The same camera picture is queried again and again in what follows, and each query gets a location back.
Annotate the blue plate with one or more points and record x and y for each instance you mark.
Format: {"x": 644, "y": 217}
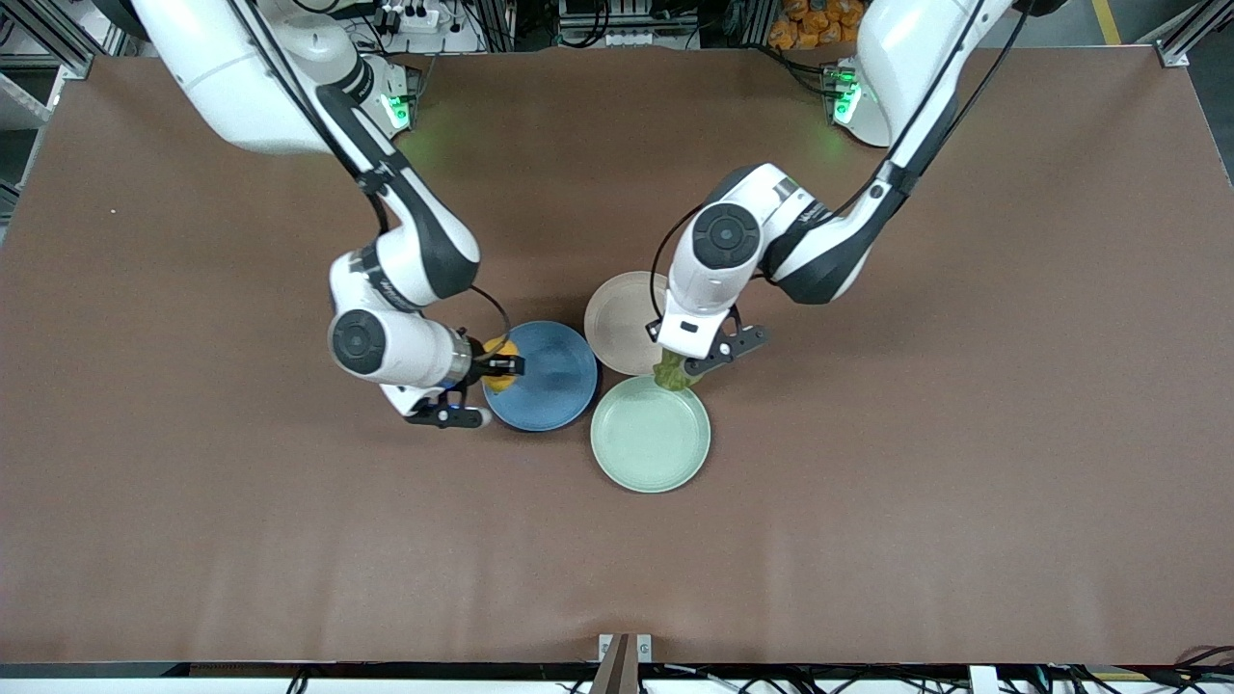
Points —
{"x": 554, "y": 376}

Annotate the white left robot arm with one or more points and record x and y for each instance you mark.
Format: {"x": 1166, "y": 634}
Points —
{"x": 897, "y": 58}

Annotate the green lettuce leaf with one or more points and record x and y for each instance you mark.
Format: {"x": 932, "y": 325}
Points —
{"x": 675, "y": 374}

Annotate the aluminium frame post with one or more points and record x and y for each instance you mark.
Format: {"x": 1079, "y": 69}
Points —
{"x": 1181, "y": 43}
{"x": 58, "y": 48}

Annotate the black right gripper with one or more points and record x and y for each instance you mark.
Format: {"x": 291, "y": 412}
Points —
{"x": 479, "y": 365}

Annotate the yellow lemon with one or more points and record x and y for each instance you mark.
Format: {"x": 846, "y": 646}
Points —
{"x": 499, "y": 346}

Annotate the pile of orange items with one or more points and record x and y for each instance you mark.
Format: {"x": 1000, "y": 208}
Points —
{"x": 810, "y": 24}

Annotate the pale green plate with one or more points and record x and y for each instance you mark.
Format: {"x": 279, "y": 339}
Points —
{"x": 651, "y": 434}

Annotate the metal table edge bracket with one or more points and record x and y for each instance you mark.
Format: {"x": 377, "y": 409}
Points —
{"x": 625, "y": 665}

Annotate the beige plate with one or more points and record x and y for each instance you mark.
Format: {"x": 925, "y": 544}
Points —
{"x": 622, "y": 323}

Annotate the white power strip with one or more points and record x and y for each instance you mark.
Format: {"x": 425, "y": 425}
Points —
{"x": 410, "y": 16}

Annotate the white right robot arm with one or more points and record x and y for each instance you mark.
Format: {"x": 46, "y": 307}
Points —
{"x": 260, "y": 87}

